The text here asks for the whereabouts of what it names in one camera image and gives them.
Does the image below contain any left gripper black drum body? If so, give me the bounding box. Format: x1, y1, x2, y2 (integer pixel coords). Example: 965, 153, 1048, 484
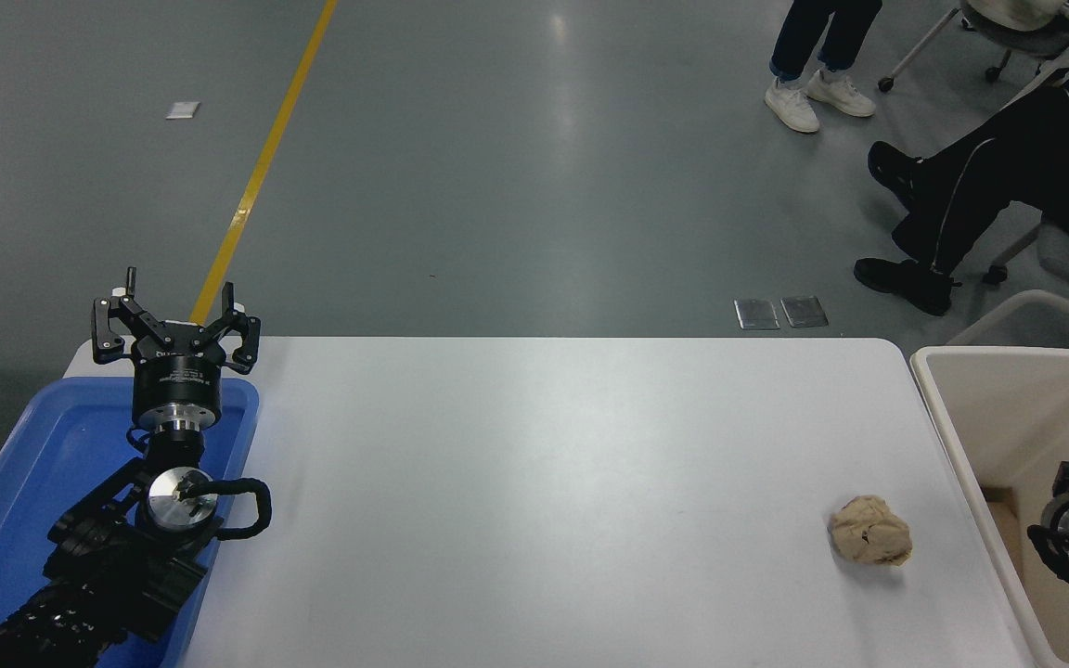
132, 323, 225, 418

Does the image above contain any tan paper ball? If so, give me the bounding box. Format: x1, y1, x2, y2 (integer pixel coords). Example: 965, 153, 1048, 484
828, 495, 913, 567

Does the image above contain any large pale dustbin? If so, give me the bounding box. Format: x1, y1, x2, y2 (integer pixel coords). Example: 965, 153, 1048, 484
910, 346, 1069, 668

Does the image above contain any blue plastic tray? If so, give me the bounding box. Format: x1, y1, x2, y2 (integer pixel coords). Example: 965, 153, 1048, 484
0, 376, 261, 668

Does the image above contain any yellow floor line tape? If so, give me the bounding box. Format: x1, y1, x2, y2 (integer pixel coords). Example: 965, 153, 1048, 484
189, 0, 339, 326

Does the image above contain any white curved chair base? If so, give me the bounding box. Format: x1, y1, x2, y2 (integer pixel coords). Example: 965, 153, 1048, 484
947, 289, 1069, 361

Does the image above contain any grey office chair white frame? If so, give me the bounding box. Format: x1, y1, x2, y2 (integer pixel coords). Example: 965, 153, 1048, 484
878, 0, 1069, 108

